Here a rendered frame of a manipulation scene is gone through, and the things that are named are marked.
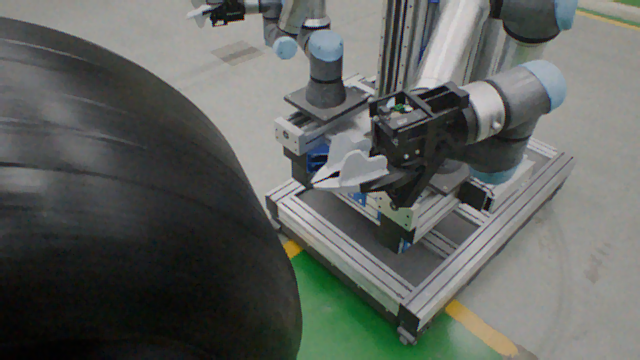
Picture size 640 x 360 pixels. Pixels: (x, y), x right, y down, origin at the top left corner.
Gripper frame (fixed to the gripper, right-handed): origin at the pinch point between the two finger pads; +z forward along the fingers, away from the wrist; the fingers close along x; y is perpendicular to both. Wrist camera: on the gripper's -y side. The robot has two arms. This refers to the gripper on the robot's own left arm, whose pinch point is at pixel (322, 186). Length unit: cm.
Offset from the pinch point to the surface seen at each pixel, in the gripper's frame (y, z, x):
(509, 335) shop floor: -130, -71, -12
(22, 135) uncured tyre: 25.4, 21.4, 11.6
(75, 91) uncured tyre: 23.8, 18.9, 5.0
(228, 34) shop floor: -127, -51, -325
